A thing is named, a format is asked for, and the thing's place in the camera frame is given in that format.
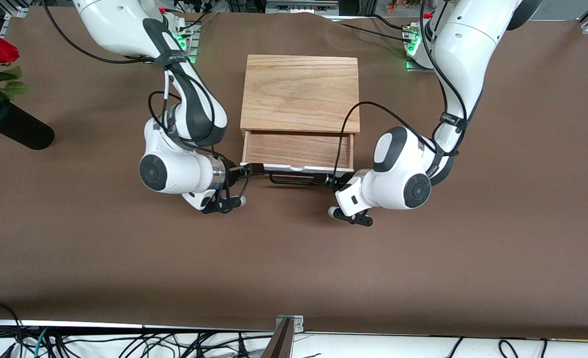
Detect orange dried flowers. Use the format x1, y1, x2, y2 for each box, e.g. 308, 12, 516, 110
385, 0, 424, 13

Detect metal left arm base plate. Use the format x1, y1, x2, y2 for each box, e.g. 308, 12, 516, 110
404, 50, 436, 73

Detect brown table cover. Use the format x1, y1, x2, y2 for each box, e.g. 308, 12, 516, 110
0, 7, 588, 342

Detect aluminium frame rail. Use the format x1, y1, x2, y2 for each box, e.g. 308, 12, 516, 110
266, 0, 340, 15

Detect black left camera mount bracket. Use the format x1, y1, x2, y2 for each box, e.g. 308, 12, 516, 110
334, 206, 374, 228

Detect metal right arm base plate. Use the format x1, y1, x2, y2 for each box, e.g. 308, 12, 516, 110
174, 22, 201, 66

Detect light wooden drawer cabinet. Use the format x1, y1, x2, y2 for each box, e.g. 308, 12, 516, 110
240, 55, 361, 146

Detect grey metal clamp bracket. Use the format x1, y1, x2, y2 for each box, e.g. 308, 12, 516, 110
275, 315, 304, 333

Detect teal cable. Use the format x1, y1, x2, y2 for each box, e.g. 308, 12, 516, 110
24, 327, 52, 358

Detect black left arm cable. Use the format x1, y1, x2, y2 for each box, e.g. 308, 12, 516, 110
331, 0, 469, 185

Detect brown angled beam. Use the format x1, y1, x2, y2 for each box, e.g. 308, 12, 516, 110
261, 318, 294, 358

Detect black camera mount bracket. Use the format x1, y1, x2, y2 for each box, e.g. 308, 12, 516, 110
201, 195, 243, 215
334, 206, 374, 228

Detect black right camera mount bracket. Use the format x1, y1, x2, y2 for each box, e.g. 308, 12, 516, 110
201, 195, 243, 215

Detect white-front drawer with black handle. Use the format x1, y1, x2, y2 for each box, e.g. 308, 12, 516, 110
240, 130, 355, 187

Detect long black cable on cover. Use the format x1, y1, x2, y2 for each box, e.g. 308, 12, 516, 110
324, 15, 414, 41

